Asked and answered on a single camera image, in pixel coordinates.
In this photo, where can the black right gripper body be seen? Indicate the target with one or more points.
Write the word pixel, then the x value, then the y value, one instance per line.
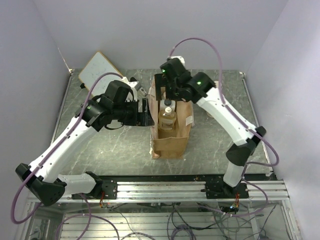
pixel 172 91

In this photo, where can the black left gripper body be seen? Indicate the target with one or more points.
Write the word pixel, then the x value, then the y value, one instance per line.
pixel 132 116

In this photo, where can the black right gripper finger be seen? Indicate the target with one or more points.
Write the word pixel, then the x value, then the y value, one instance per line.
pixel 177 107
pixel 160 87

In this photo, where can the brown canvas bag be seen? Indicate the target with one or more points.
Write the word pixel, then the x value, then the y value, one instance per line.
pixel 169 144

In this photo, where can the white bottle black cap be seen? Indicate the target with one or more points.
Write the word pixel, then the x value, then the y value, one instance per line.
pixel 165 103

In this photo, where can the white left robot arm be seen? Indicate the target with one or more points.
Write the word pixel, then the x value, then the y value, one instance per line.
pixel 124 101

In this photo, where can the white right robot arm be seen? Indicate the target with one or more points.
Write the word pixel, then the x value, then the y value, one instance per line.
pixel 245 136

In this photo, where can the amber bottle white cap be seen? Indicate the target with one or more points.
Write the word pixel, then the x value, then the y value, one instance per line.
pixel 167 119

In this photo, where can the black and white marker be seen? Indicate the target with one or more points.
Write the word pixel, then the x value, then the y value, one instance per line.
pixel 139 88

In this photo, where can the small whiteboard with wooden frame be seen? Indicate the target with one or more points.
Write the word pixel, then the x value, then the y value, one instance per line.
pixel 97 66

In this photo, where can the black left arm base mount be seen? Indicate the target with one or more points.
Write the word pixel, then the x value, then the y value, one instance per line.
pixel 109 190

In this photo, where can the aluminium rail frame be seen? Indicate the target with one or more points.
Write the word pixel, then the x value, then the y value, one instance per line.
pixel 160 189

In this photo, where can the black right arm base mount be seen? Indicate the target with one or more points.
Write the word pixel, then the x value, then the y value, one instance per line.
pixel 221 190

